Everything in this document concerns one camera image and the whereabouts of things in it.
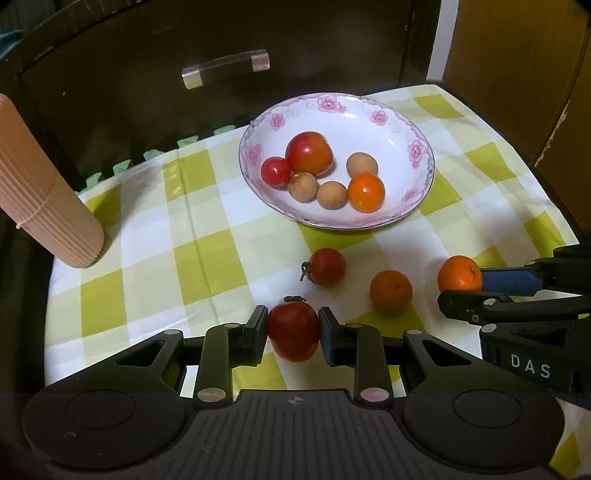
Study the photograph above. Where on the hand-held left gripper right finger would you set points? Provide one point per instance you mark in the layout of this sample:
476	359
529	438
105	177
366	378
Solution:
325	338

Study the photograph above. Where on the white board strip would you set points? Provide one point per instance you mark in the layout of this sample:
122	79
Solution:
443	37

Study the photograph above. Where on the stemless red tomato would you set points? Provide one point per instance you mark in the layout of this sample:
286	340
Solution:
276	171

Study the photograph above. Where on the brown wooden cabinet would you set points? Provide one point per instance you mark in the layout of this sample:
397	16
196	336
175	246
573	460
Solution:
508	69

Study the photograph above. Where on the dark drawer front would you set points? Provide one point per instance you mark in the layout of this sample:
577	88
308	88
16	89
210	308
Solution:
115	69

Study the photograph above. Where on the brown longan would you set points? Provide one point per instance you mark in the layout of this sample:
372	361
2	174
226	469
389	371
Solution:
362	164
303	186
332	194

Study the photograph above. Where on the small mandarin orange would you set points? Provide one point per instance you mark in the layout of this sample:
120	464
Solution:
457	274
390	292
366	192

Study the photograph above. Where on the white floral plate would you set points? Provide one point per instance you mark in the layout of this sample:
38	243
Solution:
392	138

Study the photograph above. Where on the pink ribbed rolled mat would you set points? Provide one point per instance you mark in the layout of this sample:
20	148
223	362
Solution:
41	194

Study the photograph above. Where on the green white checked tablecloth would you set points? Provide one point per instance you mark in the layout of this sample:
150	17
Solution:
184	277

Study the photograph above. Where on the large red-orange tomato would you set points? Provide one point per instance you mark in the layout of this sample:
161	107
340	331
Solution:
309	154

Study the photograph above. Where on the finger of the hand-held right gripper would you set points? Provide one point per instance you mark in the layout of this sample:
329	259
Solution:
508	279
461	307

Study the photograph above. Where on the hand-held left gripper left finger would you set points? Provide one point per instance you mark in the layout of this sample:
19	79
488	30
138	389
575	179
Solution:
259	330

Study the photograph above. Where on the small red stemmed tomato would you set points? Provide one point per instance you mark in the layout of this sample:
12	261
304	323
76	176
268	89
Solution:
328	266

